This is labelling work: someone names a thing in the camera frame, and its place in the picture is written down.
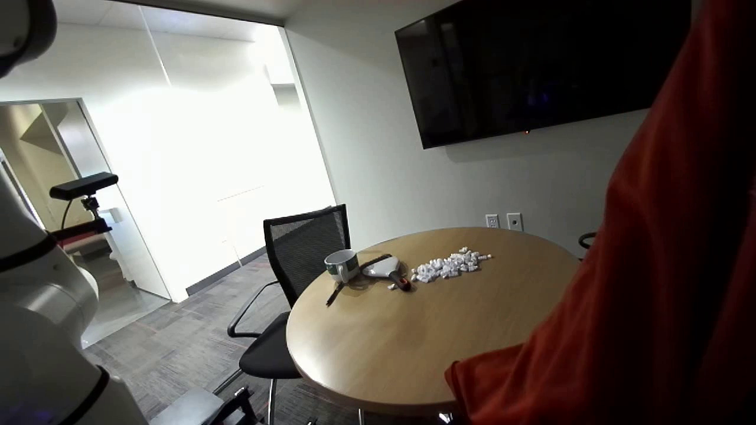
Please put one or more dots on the red cloth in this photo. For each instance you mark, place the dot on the red cloth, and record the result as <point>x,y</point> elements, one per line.
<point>669,275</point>

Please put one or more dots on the white mug with green print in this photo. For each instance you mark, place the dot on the white mug with green print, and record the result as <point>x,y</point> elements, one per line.
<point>341,265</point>

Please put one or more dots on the pile of small white pieces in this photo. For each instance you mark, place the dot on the pile of small white pieces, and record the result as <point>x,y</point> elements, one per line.
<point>451,265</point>

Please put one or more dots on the black orange bar clamp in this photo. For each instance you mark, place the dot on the black orange bar clamp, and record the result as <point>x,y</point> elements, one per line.
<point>240,404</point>

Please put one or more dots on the robot mounting platform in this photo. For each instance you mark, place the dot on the robot mounting platform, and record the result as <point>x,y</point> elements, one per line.
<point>193,408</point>

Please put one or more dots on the white wall outlet plate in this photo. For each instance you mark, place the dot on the white wall outlet plate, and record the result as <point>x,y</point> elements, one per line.
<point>493,219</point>
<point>514,219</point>

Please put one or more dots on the black wall-mounted TV screen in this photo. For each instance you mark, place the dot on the black wall-mounted TV screen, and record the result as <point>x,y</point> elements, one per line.
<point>535,61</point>

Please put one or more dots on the black stereo camera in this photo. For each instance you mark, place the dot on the black stereo camera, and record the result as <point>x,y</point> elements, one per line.
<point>84,184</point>

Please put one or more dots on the camera stand with red clamp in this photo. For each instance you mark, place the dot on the camera stand with red clamp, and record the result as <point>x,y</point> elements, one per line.
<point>79,230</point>

